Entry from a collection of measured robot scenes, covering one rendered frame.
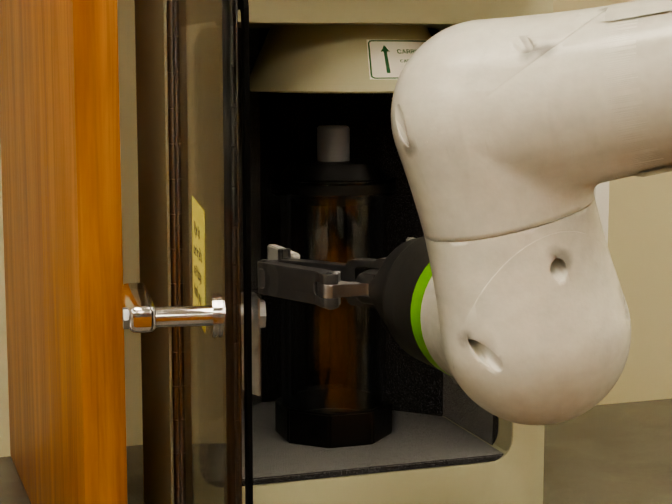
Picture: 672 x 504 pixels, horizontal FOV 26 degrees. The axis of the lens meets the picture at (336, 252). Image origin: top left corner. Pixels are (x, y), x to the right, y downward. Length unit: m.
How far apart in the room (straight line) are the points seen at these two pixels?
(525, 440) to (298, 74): 0.36
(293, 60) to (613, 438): 0.62
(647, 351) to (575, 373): 0.97
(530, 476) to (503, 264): 0.47
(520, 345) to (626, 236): 0.95
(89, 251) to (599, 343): 0.37
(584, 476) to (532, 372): 0.64
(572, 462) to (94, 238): 0.66
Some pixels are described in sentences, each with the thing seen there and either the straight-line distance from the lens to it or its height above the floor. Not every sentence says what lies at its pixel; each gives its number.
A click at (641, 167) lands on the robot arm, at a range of 0.79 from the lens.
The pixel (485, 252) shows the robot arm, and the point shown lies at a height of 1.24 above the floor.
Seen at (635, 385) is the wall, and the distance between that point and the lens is 1.79.
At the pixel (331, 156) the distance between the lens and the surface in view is 1.24.
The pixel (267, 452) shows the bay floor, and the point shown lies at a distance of 1.23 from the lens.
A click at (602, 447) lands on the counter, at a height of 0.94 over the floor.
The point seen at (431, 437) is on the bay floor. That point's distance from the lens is 1.28.
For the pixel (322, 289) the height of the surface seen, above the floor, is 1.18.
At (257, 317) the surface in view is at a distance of 0.83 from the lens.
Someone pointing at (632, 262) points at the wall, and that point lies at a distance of 1.76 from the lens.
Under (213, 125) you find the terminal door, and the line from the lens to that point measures 0.82.
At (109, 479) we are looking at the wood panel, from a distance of 1.04.
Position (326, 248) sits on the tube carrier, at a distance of 1.21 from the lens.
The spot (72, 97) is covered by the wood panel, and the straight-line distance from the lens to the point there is 1.00.
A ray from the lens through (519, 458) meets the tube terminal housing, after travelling 1.24.
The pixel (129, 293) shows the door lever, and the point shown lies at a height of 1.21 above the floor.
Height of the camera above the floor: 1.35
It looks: 8 degrees down
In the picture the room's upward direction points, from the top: straight up
